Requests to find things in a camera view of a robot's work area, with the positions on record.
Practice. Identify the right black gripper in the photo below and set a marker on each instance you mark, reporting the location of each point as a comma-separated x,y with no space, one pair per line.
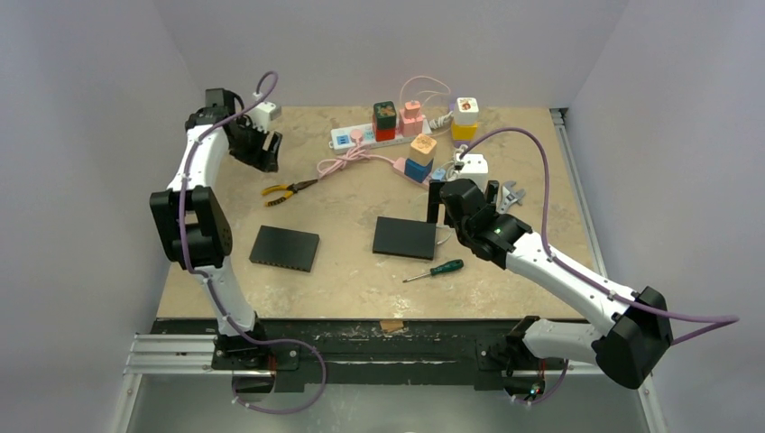
456,204

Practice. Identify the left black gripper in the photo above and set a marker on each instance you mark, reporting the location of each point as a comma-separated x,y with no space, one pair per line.
260,159

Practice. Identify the yellow black needle-nose pliers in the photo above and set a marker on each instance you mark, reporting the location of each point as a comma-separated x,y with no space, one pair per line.
287,191

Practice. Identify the red handled adjustable wrench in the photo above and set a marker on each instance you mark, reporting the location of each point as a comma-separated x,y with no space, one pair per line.
510,196

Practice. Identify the green handled screwdriver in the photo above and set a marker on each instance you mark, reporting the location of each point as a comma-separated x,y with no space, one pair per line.
447,267

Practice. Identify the black box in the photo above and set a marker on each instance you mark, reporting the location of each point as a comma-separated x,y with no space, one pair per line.
285,248
404,238

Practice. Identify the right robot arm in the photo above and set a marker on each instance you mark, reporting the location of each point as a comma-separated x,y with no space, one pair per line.
625,333

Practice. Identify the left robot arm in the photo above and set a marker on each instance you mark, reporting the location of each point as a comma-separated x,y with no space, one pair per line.
192,225

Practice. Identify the pink plug adapter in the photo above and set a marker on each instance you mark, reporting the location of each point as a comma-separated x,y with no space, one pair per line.
411,119

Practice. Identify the light blue USB charger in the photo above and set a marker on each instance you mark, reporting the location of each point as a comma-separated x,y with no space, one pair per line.
438,174

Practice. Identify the blue cube adapter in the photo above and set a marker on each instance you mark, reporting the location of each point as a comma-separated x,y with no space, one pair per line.
416,171

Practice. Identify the orange cube adapter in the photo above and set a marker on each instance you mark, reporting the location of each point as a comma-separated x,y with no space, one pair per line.
422,150

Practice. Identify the yellow cube adapter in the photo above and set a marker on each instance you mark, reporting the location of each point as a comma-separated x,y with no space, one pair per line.
463,132

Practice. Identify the white power strip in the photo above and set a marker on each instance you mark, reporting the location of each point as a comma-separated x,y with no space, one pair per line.
343,139

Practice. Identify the pink power strip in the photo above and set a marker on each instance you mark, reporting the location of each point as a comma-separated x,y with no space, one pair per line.
429,176

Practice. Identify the white cube adapter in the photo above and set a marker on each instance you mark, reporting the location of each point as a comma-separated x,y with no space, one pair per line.
466,111

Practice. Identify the red cube adapter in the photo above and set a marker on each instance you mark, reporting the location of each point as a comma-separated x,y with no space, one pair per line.
384,134

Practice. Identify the green cube adapter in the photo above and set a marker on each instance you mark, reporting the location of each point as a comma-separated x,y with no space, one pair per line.
385,115

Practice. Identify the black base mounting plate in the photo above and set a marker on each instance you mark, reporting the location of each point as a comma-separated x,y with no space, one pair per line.
481,353

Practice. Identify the aluminium frame rail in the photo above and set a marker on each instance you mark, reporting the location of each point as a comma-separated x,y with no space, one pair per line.
345,360

